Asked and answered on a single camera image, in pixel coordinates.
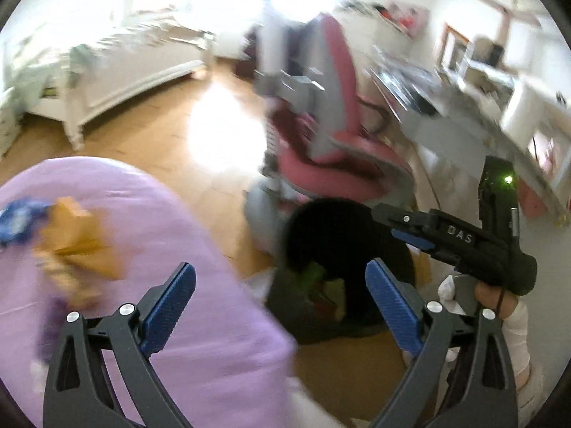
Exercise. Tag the white bed frame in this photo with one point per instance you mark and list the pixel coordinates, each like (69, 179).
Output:
(134, 84)

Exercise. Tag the purple tablecloth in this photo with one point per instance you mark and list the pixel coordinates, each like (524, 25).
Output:
(178, 232)

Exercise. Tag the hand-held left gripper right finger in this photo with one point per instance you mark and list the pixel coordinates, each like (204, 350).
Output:
(392, 305)

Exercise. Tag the wooden picture frame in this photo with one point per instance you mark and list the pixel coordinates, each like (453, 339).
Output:
(455, 49)

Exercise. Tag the patterned quilt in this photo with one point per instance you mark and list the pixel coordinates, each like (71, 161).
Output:
(111, 44)

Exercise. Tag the white wall shelf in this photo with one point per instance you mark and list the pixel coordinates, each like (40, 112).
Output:
(388, 18)

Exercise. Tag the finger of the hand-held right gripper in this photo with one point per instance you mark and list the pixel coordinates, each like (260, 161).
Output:
(403, 218)
(415, 240)

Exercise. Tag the blue packet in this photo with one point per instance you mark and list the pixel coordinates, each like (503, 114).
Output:
(18, 220)

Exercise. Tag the gold wrapper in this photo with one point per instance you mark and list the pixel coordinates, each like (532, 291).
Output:
(67, 283)

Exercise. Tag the green packet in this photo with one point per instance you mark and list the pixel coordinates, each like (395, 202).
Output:
(312, 274)

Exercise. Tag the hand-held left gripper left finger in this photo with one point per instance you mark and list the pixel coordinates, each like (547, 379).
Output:
(171, 305)

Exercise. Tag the black trash bin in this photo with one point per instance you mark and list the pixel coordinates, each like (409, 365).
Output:
(357, 321)

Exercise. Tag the person's right forearm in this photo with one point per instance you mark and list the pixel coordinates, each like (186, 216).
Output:
(517, 339)

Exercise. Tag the white tissue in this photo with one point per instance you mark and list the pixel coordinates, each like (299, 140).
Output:
(447, 296)

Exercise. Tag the grey cluttered desk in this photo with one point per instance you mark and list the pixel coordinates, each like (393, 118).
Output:
(446, 129)

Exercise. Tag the person's right hand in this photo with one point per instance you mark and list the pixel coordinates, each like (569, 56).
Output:
(490, 298)

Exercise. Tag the pink desk chair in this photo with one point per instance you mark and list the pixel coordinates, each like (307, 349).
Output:
(343, 71)

